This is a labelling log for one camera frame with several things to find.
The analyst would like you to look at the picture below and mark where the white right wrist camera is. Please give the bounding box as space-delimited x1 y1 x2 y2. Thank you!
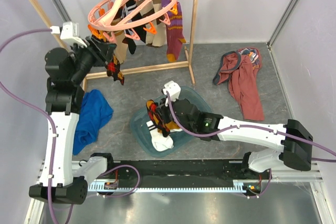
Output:
162 81 181 102

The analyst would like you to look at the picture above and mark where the blue cloth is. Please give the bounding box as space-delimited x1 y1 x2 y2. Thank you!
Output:
72 89 113 155

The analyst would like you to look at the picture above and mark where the argyle black red sock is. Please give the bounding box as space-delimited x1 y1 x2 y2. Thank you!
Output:
146 100 170 137
107 55 124 86

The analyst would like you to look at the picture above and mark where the mustard yellow sock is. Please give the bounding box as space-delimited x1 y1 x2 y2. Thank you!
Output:
165 121 182 132

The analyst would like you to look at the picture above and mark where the blue translucent plastic basin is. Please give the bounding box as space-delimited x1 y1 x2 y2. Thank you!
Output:
130 86 212 158

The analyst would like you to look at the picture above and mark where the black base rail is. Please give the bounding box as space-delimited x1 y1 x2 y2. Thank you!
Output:
108 159 269 189

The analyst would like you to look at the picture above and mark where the black white striped sock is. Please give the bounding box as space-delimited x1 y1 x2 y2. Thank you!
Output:
119 0 148 55

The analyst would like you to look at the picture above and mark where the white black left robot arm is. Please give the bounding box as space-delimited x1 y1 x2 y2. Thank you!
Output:
29 36 116 205

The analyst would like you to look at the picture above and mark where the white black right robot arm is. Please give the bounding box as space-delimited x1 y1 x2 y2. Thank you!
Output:
146 98 313 179

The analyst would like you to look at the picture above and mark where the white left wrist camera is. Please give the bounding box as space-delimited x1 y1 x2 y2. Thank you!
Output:
50 22 89 48

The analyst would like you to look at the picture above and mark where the pink round clip hanger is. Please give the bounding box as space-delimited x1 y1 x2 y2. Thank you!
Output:
88 0 177 31

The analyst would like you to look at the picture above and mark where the red garment pile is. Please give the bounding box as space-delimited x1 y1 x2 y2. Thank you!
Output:
212 47 265 121

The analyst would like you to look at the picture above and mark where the wooden clothes rack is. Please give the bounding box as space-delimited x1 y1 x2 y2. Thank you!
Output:
10 0 202 90

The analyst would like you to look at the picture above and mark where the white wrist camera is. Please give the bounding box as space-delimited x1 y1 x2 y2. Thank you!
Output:
162 81 181 102
50 22 89 48

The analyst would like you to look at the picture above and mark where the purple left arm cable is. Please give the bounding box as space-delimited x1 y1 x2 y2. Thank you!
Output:
0 28 74 224

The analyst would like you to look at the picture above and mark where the purple striped sock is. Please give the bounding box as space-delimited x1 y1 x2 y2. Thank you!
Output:
166 2 186 62

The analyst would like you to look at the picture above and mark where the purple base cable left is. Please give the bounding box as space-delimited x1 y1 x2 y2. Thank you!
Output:
86 165 141 199

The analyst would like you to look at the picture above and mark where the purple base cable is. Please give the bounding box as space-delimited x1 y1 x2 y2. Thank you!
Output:
86 165 141 199
233 170 274 200

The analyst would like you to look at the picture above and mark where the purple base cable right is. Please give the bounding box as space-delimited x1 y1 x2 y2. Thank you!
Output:
233 170 274 200

